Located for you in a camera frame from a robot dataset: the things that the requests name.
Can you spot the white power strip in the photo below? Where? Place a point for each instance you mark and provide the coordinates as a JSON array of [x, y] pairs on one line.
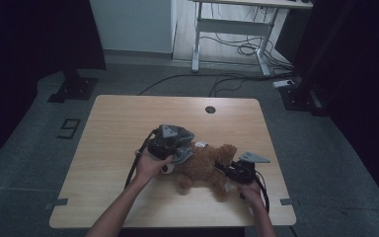
[[283, 83]]

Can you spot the black stand base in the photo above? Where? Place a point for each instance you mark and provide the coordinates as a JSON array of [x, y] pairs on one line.
[[297, 98], [74, 88]]

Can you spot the person's right hand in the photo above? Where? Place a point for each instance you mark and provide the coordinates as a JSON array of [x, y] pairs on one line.
[[251, 194]]

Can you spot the grey tape strip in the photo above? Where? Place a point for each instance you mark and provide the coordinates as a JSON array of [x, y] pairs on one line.
[[57, 203], [288, 201]]

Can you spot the grey fluffy towel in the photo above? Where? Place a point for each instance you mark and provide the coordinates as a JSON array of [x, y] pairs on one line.
[[184, 154]]

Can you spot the white metal desk frame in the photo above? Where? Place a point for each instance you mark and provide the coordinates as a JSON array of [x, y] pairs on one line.
[[233, 27]]

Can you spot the brown teddy bear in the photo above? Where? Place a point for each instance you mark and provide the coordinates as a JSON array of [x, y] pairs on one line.
[[204, 171]]

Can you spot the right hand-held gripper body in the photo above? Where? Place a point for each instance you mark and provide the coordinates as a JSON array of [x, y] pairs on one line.
[[246, 169]]

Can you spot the person's left hand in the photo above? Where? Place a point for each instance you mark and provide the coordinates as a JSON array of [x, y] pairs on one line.
[[149, 168]]

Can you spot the dark curtain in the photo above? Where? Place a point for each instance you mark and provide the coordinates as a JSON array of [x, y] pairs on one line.
[[19, 49], [368, 82]]

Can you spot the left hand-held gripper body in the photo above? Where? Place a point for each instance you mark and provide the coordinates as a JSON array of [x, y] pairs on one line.
[[164, 141]]

